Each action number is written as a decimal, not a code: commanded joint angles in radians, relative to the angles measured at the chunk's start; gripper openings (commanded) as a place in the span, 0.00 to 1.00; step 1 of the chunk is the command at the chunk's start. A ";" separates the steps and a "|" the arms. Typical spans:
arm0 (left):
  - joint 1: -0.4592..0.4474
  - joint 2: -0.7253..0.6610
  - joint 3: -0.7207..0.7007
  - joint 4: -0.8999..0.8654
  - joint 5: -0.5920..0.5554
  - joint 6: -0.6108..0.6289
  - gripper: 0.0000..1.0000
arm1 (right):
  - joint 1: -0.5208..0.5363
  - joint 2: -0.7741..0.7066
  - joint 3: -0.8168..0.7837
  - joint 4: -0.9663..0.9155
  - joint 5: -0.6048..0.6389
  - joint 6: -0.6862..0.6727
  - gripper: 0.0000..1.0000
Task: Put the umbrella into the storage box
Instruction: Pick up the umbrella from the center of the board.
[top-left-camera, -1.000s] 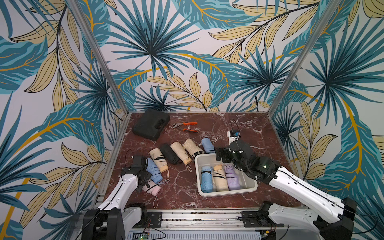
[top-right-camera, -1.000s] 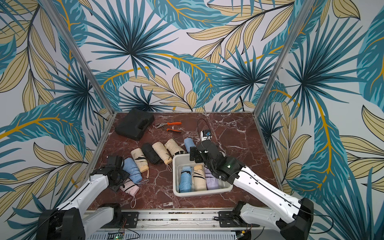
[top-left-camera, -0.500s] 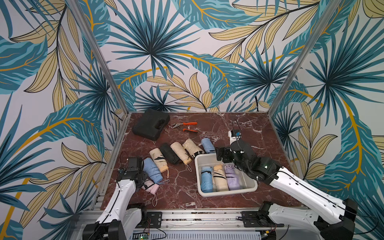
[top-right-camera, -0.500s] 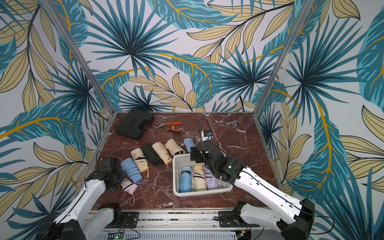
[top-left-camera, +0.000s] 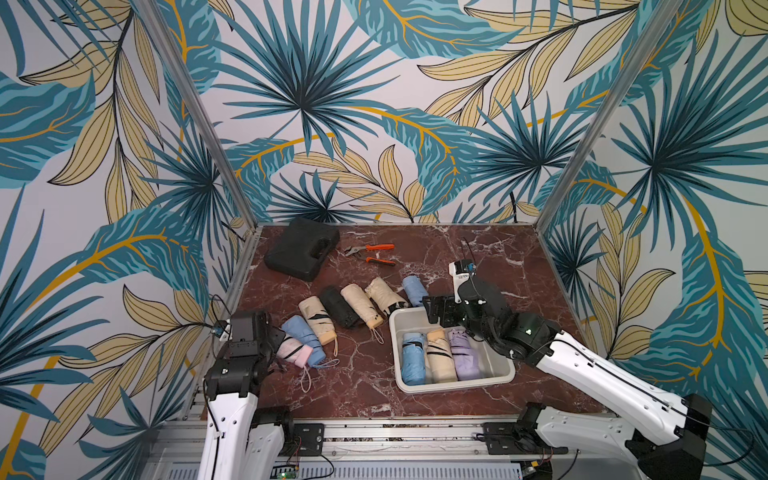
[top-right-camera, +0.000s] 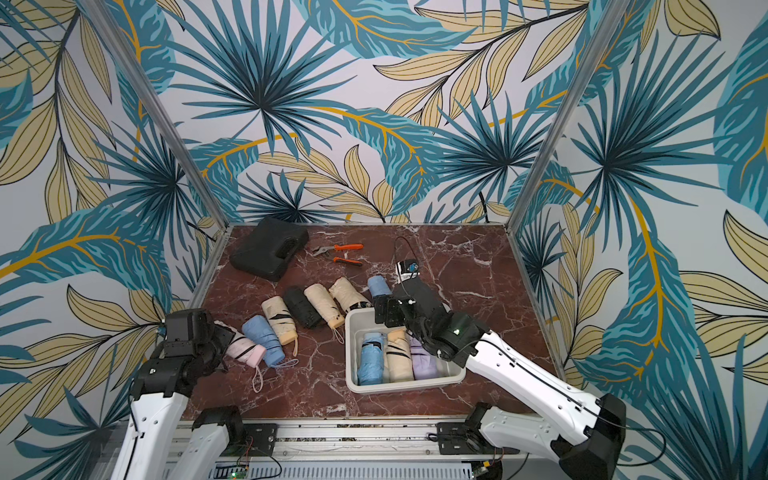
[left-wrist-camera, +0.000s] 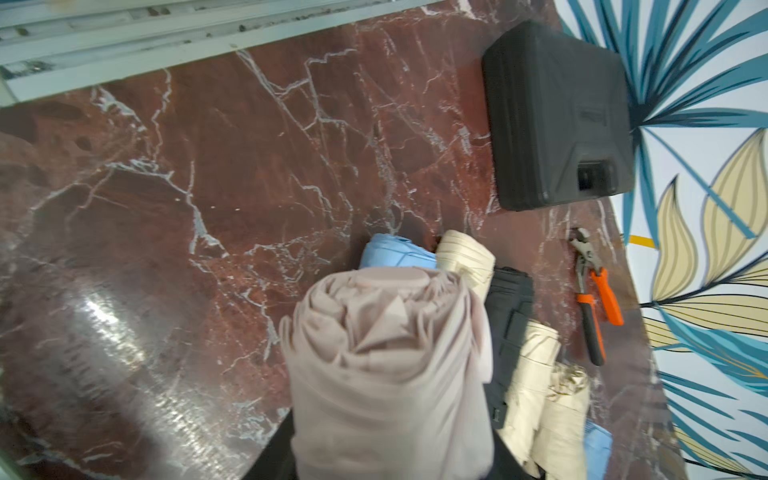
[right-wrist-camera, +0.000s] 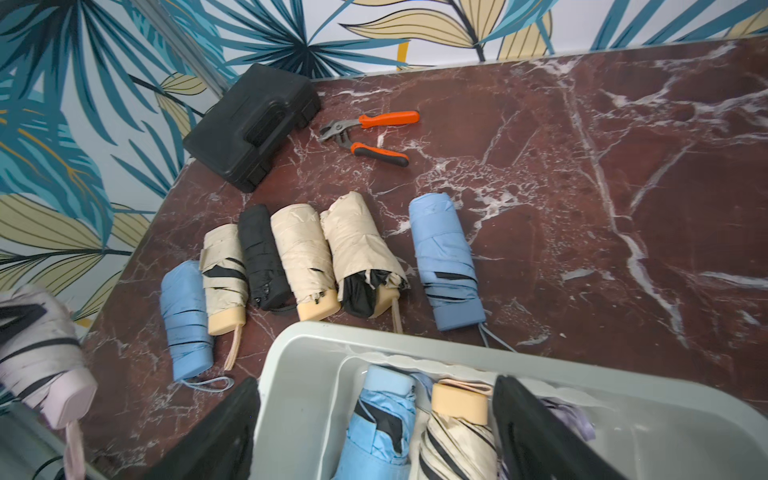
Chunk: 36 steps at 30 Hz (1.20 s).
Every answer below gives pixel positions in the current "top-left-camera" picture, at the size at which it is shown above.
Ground lilac umbrella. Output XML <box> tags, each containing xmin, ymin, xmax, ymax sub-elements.
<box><xmin>448</xmin><ymin>329</ymin><xmax>481</xmax><ymax>381</ymax></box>

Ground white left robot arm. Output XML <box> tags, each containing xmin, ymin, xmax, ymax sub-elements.
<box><xmin>197</xmin><ymin>310</ymin><xmax>285</xmax><ymax>479</ymax></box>

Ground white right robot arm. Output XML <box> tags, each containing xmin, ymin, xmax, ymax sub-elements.
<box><xmin>423</xmin><ymin>275</ymin><xmax>712</xmax><ymax>479</ymax></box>

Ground light blue folded umbrella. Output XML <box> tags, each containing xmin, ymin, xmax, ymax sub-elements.
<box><xmin>402</xmin><ymin>275</ymin><xmax>429</xmax><ymax>307</ymax></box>

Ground beige folded umbrella by box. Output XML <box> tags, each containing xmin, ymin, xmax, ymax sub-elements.
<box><xmin>364</xmin><ymin>277</ymin><xmax>410</xmax><ymax>317</ymax></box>

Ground beige plastic storage box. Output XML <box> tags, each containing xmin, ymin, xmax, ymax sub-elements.
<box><xmin>389</xmin><ymin>308</ymin><xmax>515</xmax><ymax>395</ymax></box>

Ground black folded umbrella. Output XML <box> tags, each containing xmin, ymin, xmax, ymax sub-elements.
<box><xmin>319</xmin><ymin>286</ymin><xmax>362</xmax><ymax>329</ymax></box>

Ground black plastic tool case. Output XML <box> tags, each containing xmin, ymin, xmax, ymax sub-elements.
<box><xmin>264</xmin><ymin>218</ymin><xmax>340</xmax><ymax>282</ymax></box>

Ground beige umbrella with black strap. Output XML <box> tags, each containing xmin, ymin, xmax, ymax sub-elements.
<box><xmin>299</xmin><ymin>296</ymin><xmax>338</xmax><ymax>357</ymax></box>

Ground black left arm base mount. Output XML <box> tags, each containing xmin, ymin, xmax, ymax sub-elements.
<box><xmin>252</xmin><ymin>406</ymin><xmax>325</xmax><ymax>457</ymax></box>

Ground orange handled pliers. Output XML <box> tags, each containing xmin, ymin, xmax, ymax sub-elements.
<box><xmin>344</xmin><ymin>244</ymin><xmax>396</xmax><ymax>266</ymax></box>

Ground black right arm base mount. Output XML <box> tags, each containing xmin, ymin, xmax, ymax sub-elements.
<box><xmin>474</xmin><ymin>402</ymin><xmax>569</xmax><ymax>458</ymax></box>

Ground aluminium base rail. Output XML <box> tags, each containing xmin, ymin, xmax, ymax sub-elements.
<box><xmin>140</xmin><ymin>416</ymin><xmax>661</xmax><ymax>480</ymax></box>

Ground aluminium frame post left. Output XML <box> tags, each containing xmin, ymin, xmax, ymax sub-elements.
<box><xmin>135</xmin><ymin>0</ymin><xmax>258</xmax><ymax>230</ymax></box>

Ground aluminium frame post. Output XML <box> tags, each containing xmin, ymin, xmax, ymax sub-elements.
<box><xmin>535</xmin><ymin>0</ymin><xmax>683</xmax><ymax>234</ymax></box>
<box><xmin>135</xmin><ymin>0</ymin><xmax>258</xmax><ymax>230</ymax></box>

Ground aluminium frame post right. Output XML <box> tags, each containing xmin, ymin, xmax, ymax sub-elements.
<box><xmin>535</xmin><ymin>0</ymin><xmax>683</xmax><ymax>234</ymax></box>

